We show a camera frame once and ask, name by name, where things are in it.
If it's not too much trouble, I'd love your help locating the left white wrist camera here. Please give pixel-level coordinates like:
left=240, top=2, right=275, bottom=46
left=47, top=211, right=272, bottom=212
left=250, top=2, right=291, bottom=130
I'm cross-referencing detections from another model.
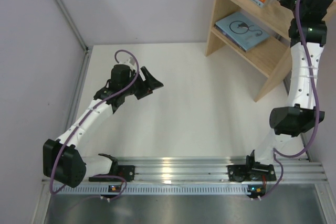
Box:
left=124, top=57, right=137, bottom=68

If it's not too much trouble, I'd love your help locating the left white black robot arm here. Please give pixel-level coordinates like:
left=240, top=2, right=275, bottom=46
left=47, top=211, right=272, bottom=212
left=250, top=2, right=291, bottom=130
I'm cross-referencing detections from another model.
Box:
left=43, top=64, right=164, bottom=188

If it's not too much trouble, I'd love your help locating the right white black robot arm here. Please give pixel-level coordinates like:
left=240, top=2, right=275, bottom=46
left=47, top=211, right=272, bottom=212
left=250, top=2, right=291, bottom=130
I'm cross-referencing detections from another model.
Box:
left=235, top=0, right=334, bottom=182

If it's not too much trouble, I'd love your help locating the light blue swan book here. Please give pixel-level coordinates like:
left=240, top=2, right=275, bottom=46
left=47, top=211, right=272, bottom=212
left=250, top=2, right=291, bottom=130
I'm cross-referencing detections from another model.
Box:
left=214, top=12, right=270, bottom=51

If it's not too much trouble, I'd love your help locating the aluminium mounting rail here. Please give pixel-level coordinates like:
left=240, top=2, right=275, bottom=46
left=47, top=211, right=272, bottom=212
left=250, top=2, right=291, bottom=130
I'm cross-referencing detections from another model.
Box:
left=118, top=157, right=328, bottom=184

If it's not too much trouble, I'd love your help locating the dark purple galaxy book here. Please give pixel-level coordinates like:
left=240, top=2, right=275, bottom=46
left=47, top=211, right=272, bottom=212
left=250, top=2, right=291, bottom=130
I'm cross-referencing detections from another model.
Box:
left=214, top=25, right=247, bottom=52

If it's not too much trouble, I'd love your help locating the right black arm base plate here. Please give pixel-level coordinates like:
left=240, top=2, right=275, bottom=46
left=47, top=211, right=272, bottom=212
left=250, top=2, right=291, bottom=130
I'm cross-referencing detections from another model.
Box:
left=227, top=164, right=276, bottom=183

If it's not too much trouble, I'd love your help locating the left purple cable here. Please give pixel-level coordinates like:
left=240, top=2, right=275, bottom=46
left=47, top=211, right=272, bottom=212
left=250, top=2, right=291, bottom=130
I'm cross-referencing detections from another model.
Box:
left=49, top=49, right=139, bottom=200

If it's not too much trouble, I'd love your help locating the wooden two-tier shelf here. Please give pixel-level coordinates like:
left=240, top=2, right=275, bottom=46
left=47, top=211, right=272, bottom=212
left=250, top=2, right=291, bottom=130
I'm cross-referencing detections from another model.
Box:
left=205, top=0, right=336, bottom=103

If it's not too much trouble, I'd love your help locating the perforated cable duct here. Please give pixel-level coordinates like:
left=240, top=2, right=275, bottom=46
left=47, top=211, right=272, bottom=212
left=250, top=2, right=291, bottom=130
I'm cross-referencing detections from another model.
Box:
left=52, top=184, right=266, bottom=196

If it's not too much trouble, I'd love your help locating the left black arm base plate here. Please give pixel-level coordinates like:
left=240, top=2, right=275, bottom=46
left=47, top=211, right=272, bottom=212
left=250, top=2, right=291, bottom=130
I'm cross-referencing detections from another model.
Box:
left=89, top=165, right=135, bottom=182

